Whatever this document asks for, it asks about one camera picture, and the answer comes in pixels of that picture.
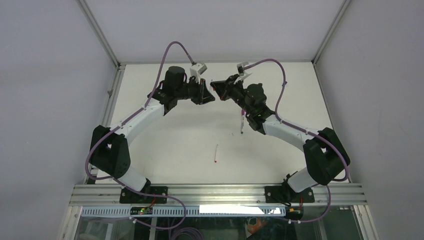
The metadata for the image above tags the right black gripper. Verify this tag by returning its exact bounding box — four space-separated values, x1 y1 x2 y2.
211 74 254 116

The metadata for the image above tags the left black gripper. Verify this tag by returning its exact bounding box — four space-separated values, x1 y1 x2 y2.
175 76 215 106

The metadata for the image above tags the white pen red end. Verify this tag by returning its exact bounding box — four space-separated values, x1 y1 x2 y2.
213 144 219 163

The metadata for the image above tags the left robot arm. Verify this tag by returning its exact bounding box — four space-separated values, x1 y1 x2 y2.
87 63 215 203

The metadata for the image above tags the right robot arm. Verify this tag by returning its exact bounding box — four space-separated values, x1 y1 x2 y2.
210 74 351 203

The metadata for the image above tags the orange object below table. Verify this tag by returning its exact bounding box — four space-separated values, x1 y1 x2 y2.
245 217 267 235

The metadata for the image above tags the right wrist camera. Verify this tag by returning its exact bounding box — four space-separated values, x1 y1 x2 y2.
236 61 251 82

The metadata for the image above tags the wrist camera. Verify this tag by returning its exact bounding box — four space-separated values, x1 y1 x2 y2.
236 61 251 82
189 62 208 83

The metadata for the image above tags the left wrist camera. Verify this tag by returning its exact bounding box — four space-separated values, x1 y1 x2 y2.
189 62 208 83

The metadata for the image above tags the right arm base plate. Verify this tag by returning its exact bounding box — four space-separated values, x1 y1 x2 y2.
264 185 315 204

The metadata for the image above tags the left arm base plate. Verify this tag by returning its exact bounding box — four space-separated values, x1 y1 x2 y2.
119 186 168 204

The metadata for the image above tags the aluminium frame rail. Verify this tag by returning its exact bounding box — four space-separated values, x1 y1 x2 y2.
69 183 368 207

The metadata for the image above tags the white slotted cable duct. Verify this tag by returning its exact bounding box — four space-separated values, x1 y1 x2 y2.
81 204 286 218

